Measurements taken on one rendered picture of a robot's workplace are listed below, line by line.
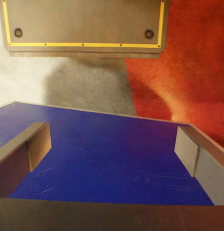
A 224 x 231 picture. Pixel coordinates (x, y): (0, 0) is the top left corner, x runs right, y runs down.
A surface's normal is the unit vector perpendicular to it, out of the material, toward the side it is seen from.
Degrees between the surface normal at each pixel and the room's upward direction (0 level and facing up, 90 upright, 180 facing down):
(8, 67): 0
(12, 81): 0
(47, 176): 90
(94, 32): 0
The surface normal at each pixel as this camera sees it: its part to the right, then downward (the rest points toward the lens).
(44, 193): 0.13, -0.95
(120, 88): -0.03, 0.29
